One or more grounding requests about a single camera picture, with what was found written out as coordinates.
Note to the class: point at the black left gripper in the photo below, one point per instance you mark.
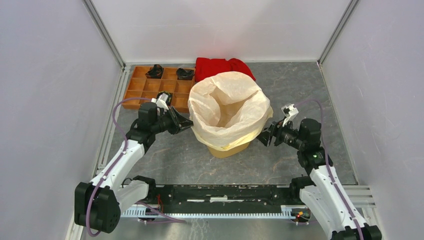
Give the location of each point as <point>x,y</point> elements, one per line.
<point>179,122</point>

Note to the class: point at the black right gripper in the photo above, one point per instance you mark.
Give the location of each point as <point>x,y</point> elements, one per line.
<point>276,130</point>

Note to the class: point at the pale yellow plastic trash bag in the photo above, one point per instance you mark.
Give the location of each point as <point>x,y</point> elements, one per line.
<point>228,110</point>

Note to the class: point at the yellow mesh trash bin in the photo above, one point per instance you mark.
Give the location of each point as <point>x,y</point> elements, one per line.
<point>227,153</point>

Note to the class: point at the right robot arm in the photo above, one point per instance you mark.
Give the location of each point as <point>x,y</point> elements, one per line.
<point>321,190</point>

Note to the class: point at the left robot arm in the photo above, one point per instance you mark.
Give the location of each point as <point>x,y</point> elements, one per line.
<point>99,203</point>

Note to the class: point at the black green rolled item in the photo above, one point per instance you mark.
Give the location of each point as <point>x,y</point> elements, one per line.
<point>165,97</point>

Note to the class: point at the black rolled item back right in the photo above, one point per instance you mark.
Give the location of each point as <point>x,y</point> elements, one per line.
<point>185,74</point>

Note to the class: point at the orange wooden compartment tray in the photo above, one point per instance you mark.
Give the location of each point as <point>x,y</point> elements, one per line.
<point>141,88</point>

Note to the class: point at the black rolled item back left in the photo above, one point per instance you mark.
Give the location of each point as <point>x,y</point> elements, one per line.
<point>156,72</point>

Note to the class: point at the red cloth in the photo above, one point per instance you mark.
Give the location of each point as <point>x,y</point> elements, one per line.
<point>208,67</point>

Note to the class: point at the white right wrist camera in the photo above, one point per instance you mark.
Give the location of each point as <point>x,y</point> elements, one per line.
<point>290,112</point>

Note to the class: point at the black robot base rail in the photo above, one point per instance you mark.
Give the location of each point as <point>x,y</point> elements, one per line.
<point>225,200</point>

